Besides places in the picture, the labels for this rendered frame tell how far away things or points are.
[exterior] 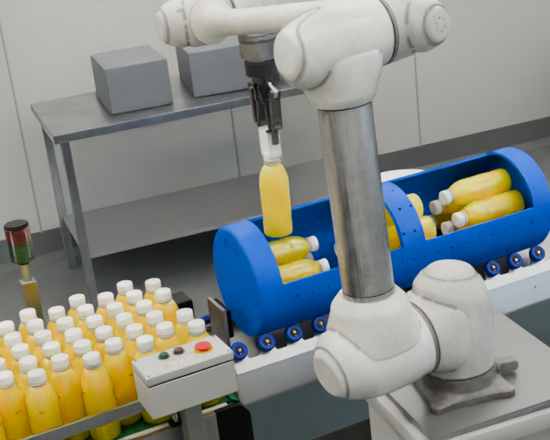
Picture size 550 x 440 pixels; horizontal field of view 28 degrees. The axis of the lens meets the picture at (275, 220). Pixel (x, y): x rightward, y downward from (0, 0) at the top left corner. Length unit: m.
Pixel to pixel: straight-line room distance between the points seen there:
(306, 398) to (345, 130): 1.02
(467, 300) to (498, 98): 4.75
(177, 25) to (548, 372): 1.07
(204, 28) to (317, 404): 1.03
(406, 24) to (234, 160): 4.31
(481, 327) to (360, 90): 0.57
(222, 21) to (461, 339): 0.81
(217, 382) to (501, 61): 4.69
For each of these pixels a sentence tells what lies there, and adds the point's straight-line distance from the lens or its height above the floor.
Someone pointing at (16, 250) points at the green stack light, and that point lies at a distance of 2.87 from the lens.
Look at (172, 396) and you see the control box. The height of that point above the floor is 1.04.
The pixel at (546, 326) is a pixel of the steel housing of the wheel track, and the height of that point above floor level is 0.73.
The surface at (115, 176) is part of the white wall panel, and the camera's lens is 6.06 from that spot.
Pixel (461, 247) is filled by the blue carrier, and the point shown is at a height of 1.07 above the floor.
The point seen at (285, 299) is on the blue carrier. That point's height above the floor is 1.08.
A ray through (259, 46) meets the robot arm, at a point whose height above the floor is 1.68.
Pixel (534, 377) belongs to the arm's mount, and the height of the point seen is 1.02.
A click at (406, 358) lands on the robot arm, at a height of 1.18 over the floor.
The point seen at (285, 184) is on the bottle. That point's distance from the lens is 2.59.
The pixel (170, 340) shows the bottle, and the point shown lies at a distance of 2.53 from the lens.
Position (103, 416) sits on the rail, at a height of 0.97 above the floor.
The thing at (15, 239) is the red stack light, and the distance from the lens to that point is 2.85.
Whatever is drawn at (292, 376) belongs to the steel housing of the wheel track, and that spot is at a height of 0.86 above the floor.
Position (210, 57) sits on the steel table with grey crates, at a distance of 5.26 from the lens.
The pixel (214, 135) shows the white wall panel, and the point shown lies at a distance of 6.14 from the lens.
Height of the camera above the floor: 2.20
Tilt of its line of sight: 21 degrees down
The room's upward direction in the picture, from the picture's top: 7 degrees counter-clockwise
